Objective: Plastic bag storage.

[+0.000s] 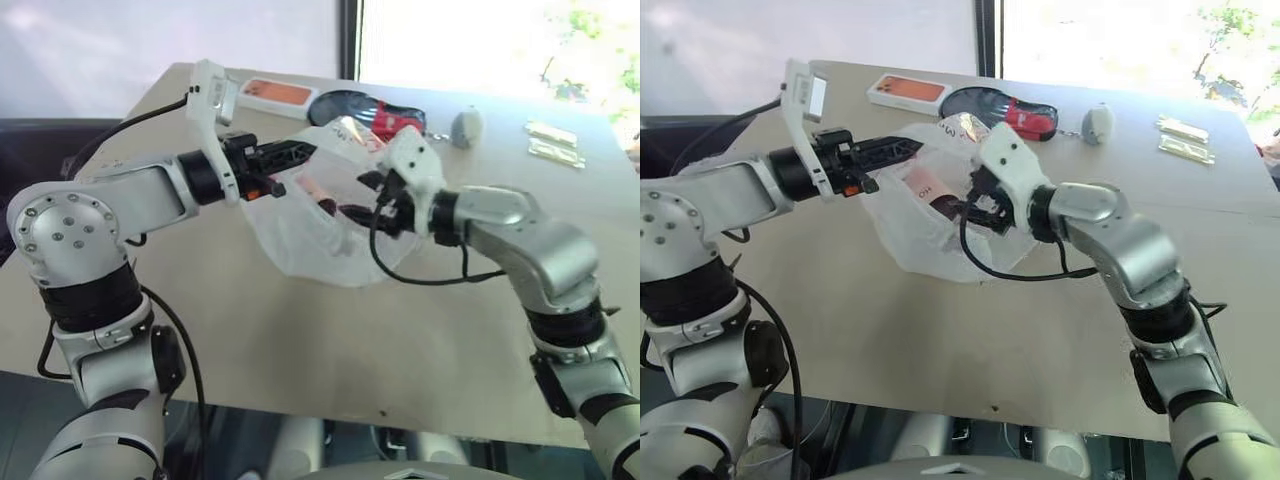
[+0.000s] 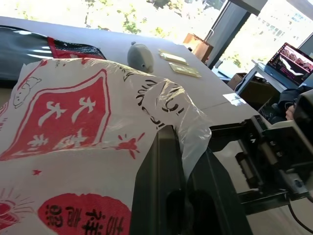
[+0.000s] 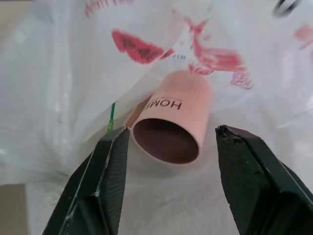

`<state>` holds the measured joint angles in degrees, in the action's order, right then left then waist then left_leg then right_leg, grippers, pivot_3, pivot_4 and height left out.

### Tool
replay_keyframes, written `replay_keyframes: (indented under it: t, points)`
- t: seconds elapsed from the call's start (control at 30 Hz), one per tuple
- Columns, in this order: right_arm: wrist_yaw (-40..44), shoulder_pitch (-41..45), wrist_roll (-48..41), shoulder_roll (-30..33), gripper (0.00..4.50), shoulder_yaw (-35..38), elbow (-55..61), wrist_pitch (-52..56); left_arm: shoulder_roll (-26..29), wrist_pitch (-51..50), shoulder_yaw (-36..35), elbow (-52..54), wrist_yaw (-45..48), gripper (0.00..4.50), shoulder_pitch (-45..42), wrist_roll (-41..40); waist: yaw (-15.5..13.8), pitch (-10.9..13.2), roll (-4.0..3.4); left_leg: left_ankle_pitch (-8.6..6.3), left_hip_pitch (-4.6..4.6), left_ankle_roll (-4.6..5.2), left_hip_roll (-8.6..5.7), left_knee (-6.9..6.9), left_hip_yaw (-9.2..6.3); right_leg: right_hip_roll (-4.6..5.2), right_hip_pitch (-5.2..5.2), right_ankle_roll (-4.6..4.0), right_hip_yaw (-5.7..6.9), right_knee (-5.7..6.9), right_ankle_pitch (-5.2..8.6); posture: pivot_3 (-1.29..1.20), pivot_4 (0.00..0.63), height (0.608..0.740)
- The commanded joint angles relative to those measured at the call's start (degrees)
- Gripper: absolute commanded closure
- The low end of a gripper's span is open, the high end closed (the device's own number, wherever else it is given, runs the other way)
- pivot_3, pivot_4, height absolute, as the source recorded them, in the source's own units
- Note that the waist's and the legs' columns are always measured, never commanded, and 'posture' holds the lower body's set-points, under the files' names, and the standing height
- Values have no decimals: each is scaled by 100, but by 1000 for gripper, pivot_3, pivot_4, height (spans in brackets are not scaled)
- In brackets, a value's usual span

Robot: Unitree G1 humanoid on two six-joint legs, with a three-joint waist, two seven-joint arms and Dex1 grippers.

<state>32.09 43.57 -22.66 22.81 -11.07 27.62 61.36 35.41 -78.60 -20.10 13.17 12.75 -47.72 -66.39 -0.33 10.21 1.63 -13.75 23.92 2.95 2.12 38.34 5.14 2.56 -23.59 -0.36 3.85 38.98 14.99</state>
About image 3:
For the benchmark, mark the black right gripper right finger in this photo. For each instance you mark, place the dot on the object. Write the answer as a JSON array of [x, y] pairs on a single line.
[[256, 183]]

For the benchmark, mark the pink ribbed HOME cup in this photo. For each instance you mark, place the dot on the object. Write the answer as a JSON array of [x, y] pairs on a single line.
[[171, 110]]

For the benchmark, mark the white red-printed plastic bag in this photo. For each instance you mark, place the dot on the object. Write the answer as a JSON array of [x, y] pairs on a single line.
[[61, 85]]

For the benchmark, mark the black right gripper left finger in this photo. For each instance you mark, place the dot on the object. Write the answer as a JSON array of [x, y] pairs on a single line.
[[97, 183]]

